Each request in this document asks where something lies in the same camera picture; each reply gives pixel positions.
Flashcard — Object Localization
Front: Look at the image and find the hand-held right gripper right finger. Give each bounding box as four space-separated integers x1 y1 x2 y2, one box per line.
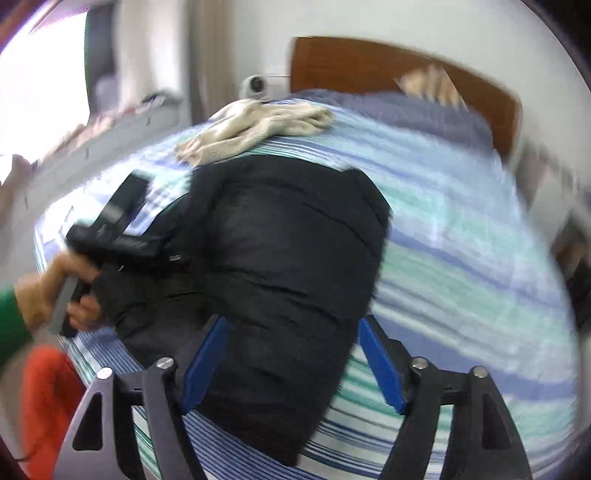
358 315 535 480

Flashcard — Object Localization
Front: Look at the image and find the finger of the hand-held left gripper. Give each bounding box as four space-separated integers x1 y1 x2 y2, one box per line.
119 234 163 260
98 172 149 237

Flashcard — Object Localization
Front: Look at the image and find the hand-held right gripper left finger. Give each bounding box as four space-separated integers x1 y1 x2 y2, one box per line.
54 315 230 480

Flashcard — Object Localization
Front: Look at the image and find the black puffer jacket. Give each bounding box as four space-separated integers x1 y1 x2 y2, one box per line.
90 156 394 468

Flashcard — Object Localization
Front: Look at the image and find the person's left forearm green sleeve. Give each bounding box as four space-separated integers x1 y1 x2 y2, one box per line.
0 287 34 367

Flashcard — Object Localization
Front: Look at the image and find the person's left hand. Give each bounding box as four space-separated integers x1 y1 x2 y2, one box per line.
14 253 103 334

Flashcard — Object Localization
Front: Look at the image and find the grey window ledge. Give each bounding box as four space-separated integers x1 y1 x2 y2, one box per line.
0 98 186 210

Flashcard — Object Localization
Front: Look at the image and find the blue green striped bedsheet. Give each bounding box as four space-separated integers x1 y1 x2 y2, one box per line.
33 97 579 480

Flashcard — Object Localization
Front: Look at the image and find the beige knitted cloth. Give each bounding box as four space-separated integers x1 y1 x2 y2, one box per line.
174 98 336 168

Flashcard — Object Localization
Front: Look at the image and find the orange cloth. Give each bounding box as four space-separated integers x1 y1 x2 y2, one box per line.
20 345 89 479

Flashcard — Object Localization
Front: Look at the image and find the blue grey checked quilt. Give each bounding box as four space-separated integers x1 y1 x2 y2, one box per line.
271 88 503 154

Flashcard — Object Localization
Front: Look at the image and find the brown wooden headboard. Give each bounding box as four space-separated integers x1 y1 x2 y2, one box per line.
289 36 523 158

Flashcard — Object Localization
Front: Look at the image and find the beige striped pillow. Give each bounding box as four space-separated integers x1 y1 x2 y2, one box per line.
394 63 468 110

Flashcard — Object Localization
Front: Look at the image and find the white security camera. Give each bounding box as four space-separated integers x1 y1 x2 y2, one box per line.
241 73 271 99

